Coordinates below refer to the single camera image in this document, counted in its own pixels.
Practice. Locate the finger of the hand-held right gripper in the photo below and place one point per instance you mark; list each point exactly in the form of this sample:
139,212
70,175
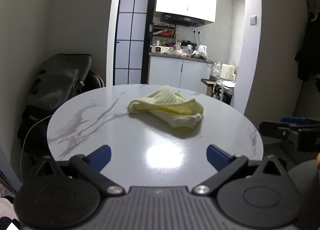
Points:
297,120
273,130

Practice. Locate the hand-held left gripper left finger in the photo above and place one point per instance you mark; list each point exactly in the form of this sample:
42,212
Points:
101,156

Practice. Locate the white countertop appliance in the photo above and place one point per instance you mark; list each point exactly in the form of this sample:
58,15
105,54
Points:
158,49

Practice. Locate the black framed glass door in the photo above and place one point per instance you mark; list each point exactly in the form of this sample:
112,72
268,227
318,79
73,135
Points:
125,55

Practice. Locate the person's right hand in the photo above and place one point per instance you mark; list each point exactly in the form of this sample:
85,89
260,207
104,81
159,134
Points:
318,161

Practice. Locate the white kitchen base cabinet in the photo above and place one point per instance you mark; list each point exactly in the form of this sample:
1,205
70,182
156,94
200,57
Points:
172,72

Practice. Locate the white light switch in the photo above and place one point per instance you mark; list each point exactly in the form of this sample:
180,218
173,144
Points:
253,20

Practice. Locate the black kitchen shelf rack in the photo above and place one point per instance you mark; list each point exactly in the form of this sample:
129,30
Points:
163,32

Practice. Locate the black chair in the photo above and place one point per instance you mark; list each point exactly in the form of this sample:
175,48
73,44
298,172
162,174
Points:
94,80

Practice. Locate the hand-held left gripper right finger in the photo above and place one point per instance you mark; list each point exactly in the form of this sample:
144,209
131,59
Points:
216,157

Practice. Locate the black backpack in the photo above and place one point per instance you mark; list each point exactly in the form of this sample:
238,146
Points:
57,80

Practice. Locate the dark hanging coat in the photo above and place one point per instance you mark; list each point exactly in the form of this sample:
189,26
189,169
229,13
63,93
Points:
307,60

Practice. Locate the clear plastic bottles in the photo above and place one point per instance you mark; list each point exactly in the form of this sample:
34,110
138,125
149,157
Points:
215,71

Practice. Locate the plastic bags of food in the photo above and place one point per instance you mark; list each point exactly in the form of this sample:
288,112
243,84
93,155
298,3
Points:
187,51

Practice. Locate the white electric kettle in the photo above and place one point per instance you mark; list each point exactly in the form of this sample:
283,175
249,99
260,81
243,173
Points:
202,49

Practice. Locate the person's grey clothed leg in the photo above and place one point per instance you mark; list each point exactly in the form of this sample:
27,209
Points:
308,190

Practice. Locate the white wall socket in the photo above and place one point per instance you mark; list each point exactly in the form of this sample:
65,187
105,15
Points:
196,31

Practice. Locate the pale yellow towel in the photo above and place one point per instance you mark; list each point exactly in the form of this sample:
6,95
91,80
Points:
165,105

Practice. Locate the black range hood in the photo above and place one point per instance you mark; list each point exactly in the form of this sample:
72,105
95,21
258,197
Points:
182,19

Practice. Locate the white framed kitchen trolley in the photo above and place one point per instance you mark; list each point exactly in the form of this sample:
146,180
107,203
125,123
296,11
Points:
208,82

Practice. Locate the cream air fryer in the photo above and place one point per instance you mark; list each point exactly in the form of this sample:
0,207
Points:
228,71

